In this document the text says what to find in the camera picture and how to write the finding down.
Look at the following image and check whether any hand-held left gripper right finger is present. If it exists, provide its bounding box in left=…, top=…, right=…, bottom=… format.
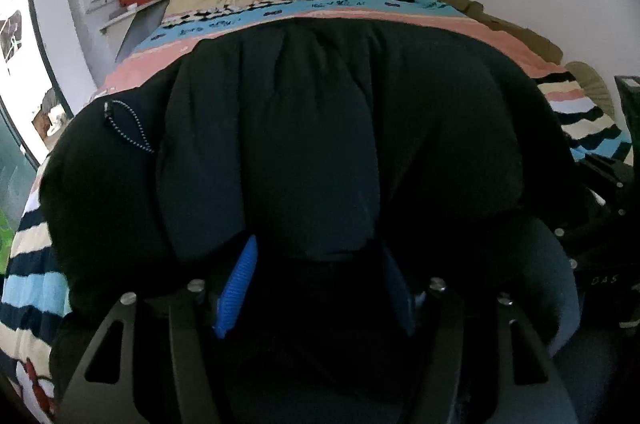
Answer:
left=381, top=248, right=582, bottom=424

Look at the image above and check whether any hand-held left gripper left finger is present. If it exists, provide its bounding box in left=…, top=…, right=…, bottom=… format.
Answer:
left=56, top=234, right=259, bottom=424

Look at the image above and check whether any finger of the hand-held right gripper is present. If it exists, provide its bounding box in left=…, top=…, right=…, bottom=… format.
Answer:
left=551, top=198, right=627, bottom=271

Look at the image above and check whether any black hooded puffer jacket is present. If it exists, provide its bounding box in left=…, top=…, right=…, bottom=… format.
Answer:
left=39, top=16, right=603, bottom=424

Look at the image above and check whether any dark rectangular object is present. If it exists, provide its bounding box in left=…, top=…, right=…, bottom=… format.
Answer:
left=614, top=75, right=640, bottom=135

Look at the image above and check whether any pink striped printed blanket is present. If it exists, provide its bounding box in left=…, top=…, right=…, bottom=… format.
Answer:
left=0, top=0, right=632, bottom=420

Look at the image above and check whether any green plastic object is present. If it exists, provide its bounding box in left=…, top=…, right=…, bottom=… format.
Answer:
left=0, top=208, right=12, bottom=275

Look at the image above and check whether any dark green door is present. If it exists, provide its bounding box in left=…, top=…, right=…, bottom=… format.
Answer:
left=0, top=101, right=43, bottom=217

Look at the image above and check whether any cardboard box with clutter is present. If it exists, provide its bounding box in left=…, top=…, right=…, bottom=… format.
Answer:
left=31, top=88, right=70, bottom=141

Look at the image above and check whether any white wall shelf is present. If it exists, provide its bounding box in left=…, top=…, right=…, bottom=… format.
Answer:
left=97, top=0, right=172, bottom=35

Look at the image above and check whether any wall picture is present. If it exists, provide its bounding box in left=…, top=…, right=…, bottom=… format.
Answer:
left=0, top=10, right=24, bottom=63

